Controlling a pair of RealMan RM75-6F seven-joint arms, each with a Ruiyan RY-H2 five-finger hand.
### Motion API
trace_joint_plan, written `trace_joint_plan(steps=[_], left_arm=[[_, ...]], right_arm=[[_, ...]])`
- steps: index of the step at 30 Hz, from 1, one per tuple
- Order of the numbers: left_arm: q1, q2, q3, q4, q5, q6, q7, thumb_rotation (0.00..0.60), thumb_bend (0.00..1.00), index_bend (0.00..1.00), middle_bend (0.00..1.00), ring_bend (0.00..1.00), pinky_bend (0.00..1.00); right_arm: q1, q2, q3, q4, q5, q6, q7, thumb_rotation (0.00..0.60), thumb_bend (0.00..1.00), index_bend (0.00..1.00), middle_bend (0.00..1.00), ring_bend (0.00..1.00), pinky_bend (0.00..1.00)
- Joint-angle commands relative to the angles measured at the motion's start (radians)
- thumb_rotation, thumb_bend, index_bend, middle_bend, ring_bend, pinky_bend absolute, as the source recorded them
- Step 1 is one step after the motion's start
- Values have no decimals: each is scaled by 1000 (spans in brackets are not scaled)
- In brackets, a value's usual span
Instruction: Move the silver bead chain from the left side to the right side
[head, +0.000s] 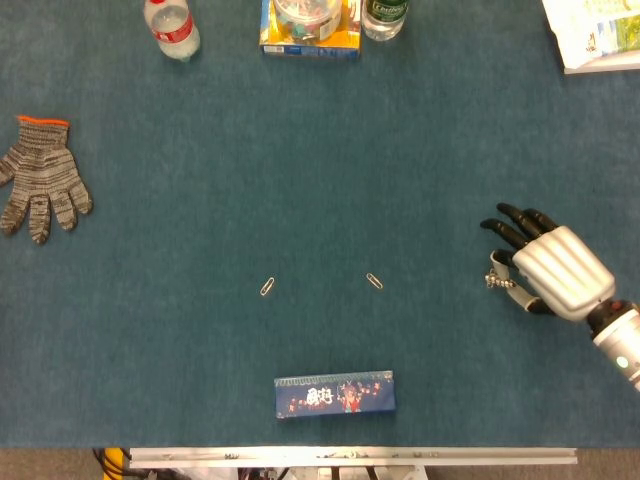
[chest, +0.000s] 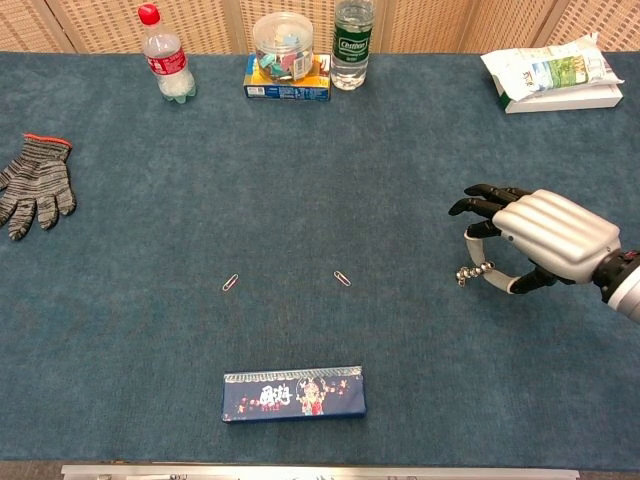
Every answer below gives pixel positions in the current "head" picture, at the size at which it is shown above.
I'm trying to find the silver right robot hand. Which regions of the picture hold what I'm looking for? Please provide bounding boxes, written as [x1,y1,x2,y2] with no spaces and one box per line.
[479,201,617,323]

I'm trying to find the clear jar of colourful clips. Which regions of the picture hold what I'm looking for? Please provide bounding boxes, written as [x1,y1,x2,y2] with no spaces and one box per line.
[271,0,344,43]

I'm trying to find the flat white box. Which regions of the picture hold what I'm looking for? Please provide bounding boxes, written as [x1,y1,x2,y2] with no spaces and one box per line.
[563,48,640,76]

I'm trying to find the aluminium rail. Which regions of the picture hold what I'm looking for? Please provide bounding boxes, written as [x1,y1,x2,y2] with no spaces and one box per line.
[128,446,579,469]

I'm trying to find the blue yellow cardboard box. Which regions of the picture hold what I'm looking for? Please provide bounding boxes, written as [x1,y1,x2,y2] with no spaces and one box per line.
[258,0,363,62]

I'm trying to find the green label water bottle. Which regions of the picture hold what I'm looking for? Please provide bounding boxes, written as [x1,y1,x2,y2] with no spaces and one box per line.
[360,0,410,42]

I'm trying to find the robot base hardware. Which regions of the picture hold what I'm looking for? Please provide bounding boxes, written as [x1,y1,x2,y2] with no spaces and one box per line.
[149,466,431,480]

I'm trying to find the red label soda bottle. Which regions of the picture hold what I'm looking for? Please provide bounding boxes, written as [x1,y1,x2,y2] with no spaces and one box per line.
[143,0,202,63]

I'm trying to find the dark blue pencil box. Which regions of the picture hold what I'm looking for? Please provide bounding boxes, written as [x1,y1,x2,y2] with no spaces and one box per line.
[273,370,397,420]

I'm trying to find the grey knit work glove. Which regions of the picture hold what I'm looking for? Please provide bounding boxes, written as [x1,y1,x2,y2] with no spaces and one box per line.
[0,114,94,246]

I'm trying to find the teal felt table cloth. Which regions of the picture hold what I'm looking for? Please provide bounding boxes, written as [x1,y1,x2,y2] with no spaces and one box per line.
[0,0,640,449]

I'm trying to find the yellow black cable bundle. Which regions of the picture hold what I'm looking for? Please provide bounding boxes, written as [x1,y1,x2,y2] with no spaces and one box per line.
[92,447,132,480]

